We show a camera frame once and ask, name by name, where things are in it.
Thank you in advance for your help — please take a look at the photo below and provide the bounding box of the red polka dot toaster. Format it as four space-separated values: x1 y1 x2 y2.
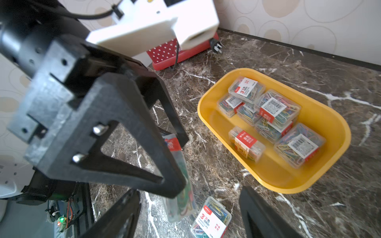
147 33 222 71

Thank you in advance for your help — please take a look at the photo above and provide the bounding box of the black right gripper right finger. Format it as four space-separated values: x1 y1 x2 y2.
239 186 301 238

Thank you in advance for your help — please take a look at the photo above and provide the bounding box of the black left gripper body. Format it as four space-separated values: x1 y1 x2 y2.
7 34 143 176

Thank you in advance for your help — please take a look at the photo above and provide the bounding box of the paper clip box red label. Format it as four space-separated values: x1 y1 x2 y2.
228 76 266 104

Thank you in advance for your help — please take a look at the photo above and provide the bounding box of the paper clip box barcode label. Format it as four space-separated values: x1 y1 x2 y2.
274 123 326 169

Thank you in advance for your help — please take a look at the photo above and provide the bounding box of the yellow plastic storage tray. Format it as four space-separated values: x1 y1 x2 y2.
197 68 351 194

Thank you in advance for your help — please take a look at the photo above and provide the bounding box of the paper clip box in tray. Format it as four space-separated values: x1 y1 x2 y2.
228 127 266 163

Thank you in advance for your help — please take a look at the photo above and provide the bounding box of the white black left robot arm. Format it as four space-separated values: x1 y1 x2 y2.
1 1 188 198

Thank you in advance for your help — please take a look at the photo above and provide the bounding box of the black toaster power cable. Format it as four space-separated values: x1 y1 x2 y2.
172 38 224 69

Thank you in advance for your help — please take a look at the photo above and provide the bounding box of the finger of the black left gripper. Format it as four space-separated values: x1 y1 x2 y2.
134 71 189 148
26 73 186 198

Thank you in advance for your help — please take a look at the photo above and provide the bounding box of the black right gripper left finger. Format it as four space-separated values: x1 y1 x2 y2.
82 189 141 238

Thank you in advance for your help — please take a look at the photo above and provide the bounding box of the clear paper clip box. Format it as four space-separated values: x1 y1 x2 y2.
190 196 232 238
162 133 197 224

